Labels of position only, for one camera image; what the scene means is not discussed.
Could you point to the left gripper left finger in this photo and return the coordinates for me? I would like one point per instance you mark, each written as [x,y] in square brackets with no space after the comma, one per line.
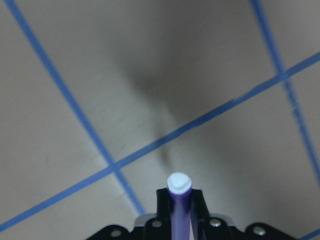
[163,213]

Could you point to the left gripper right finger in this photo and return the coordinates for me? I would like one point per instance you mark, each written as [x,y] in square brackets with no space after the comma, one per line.
[200,216]

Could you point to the purple pen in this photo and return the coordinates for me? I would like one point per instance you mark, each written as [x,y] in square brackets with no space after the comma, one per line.
[179,187]

